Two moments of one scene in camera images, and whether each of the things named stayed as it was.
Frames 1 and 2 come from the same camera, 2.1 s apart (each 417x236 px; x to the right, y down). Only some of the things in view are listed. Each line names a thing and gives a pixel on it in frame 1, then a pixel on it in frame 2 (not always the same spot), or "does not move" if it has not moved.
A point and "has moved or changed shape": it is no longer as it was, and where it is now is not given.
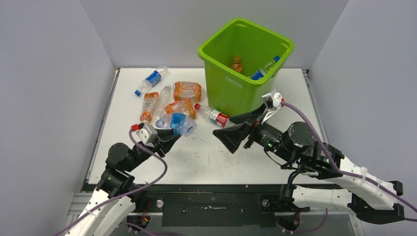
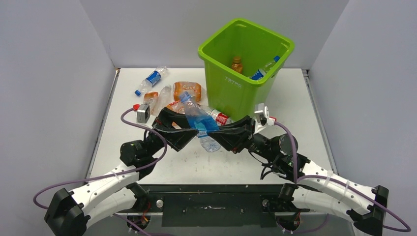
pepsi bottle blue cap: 261,72 does not move
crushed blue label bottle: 181,124 has moved or changed shape
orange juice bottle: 237,65 does not move
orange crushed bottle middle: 184,106 does not move
